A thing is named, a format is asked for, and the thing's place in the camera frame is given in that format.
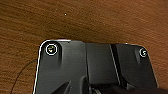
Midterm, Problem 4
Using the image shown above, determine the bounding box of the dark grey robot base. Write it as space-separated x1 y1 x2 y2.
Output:
32 39 158 94

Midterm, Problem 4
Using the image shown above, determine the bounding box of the round ringed base button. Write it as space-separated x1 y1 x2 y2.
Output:
44 43 59 57

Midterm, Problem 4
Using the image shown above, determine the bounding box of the thin black floor cable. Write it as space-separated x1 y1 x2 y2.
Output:
9 59 38 94

